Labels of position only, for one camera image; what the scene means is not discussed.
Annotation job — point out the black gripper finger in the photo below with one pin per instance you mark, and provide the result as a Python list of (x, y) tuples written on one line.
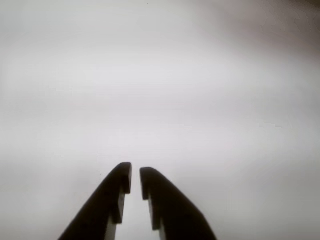
[(100, 212), (175, 215)]

